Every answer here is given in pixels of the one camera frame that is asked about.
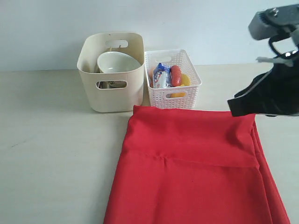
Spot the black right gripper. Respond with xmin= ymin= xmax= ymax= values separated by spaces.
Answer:
xmin=227 ymin=51 xmax=299 ymax=117

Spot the yellow lemon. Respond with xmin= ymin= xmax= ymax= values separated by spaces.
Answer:
xmin=181 ymin=73 xmax=191 ymax=86

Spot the red sausage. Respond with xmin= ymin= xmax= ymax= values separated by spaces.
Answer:
xmin=171 ymin=65 xmax=182 ymax=87

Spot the yellow cheese wedge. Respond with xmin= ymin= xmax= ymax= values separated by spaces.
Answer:
xmin=170 ymin=89 xmax=186 ymax=98

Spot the blue white milk carton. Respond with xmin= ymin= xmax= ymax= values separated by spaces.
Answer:
xmin=153 ymin=63 xmax=171 ymax=89

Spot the red table cloth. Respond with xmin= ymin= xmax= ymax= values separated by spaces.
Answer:
xmin=104 ymin=106 xmax=290 ymax=224

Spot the orange fried chicken piece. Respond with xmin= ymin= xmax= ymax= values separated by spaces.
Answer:
xmin=148 ymin=67 xmax=155 ymax=86

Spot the pale green ceramic bowl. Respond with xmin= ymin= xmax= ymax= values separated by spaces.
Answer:
xmin=96 ymin=51 xmax=142 ymax=89

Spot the stainless steel cup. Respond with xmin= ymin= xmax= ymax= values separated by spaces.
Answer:
xmin=95 ymin=67 xmax=110 ymax=89

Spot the white perforated plastic basket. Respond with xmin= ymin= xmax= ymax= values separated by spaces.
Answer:
xmin=144 ymin=49 xmax=202 ymax=109

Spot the cream plastic tub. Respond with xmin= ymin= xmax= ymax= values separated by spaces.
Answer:
xmin=77 ymin=32 xmax=145 ymax=112

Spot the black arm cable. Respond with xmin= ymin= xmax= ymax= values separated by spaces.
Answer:
xmin=268 ymin=34 xmax=295 ymax=58

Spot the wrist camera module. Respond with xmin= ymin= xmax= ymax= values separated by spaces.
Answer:
xmin=248 ymin=4 xmax=299 ymax=45

